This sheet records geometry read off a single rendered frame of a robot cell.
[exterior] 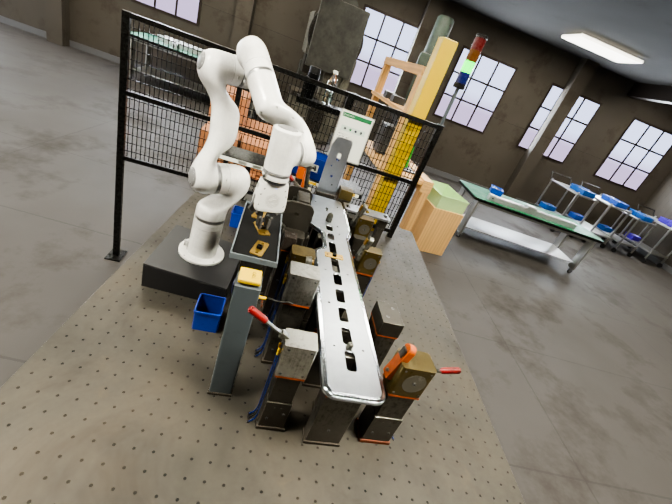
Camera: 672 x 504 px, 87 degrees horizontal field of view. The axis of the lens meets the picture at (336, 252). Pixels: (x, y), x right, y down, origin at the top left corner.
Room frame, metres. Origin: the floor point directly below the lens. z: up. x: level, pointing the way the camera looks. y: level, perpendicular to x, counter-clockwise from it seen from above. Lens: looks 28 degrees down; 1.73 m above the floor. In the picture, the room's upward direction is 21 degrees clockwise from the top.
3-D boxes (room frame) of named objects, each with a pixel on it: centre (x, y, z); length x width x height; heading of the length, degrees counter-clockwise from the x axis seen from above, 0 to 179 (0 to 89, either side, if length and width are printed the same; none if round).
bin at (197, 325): (1.02, 0.37, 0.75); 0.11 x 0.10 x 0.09; 16
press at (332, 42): (7.60, 1.62, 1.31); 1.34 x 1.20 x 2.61; 100
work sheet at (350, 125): (2.35, 0.18, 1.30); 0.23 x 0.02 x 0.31; 106
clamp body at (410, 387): (0.83, -0.35, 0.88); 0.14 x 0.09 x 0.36; 106
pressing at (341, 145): (2.05, 0.19, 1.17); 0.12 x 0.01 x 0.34; 106
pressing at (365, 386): (1.33, -0.01, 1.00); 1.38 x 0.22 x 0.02; 16
